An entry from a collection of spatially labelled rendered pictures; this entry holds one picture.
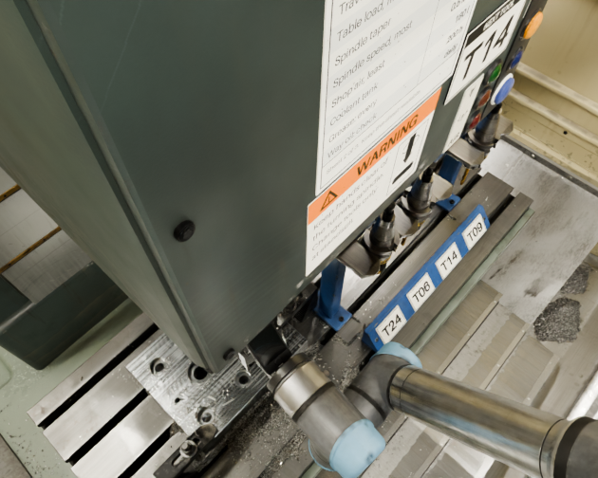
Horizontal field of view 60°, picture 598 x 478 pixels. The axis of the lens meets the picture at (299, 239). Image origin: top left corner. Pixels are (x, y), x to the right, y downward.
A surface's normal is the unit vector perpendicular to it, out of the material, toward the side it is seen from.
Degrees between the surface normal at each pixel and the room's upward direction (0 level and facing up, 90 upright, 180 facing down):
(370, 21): 90
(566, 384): 17
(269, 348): 58
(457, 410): 50
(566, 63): 90
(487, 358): 7
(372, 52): 90
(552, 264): 24
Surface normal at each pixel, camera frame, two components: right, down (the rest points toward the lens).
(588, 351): -0.22, -0.66
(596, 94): -0.68, 0.63
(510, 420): -0.60, -0.69
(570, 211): -0.28, -0.20
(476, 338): 0.09, -0.59
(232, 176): 0.73, 0.58
